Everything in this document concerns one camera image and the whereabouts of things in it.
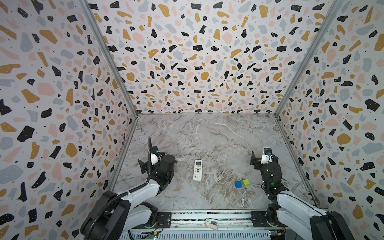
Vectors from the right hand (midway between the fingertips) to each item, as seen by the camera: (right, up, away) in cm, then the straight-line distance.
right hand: (261, 150), depth 84 cm
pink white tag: (-29, -34, -13) cm, 46 cm away
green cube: (-8, -19, 0) cm, 20 cm away
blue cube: (-13, -20, +1) cm, 24 cm away
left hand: (-63, -2, -3) cm, 63 cm away
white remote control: (-36, -15, +3) cm, 39 cm away
